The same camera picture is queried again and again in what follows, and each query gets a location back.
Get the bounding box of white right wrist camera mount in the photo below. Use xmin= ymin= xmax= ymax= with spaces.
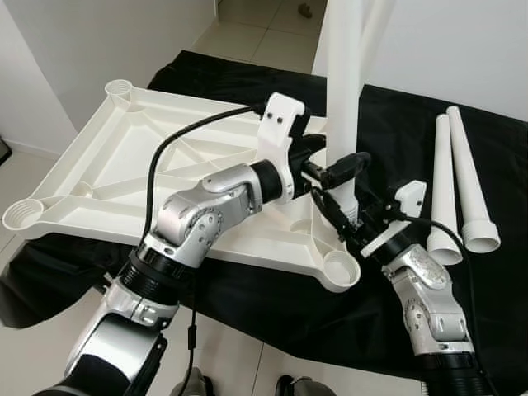
xmin=361 ymin=180 xmax=428 ymax=261

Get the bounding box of grey robot foot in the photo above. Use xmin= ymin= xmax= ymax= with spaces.
xmin=275 ymin=374 xmax=337 ymax=396
xmin=169 ymin=367 xmax=222 ymax=396

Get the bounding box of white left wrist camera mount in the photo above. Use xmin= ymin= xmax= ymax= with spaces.
xmin=257 ymin=92 xmax=310 ymax=205

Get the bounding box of white tapered plastic table leg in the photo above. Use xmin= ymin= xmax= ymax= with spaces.
xmin=356 ymin=0 xmax=398 ymax=96
xmin=445 ymin=104 xmax=502 ymax=255
xmin=426 ymin=113 xmax=464 ymax=267
xmin=324 ymin=0 xmax=366 ymax=228

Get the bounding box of grey right robot foot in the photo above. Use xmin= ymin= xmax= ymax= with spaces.
xmin=275 ymin=374 xmax=337 ymax=396

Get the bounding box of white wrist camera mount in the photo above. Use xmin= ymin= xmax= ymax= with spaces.
xmin=361 ymin=180 xmax=428 ymax=261
xmin=257 ymin=92 xmax=310 ymax=205

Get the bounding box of black table cloth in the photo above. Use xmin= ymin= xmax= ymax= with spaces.
xmin=0 ymin=49 xmax=528 ymax=384

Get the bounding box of grey left robot foot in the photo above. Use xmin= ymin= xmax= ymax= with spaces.
xmin=169 ymin=367 xmax=222 ymax=396

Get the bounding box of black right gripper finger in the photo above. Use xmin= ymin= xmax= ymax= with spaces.
xmin=312 ymin=186 xmax=357 ymax=247

